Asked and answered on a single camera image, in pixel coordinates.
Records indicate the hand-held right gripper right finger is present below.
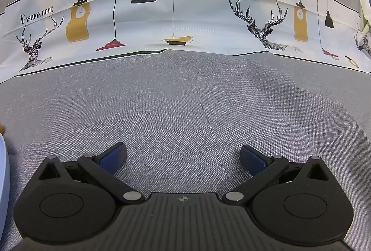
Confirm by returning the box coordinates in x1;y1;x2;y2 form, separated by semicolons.
223;144;334;205

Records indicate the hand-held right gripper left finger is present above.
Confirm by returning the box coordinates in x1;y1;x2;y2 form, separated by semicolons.
38;142;146;205

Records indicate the light blue plate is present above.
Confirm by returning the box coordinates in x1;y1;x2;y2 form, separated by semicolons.
0;134;11;212

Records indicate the grey cloth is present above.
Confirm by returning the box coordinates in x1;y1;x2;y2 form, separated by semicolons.
0;0;371;251

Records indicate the white printed cloth with deer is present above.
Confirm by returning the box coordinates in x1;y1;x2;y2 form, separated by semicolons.
0;0;371;84

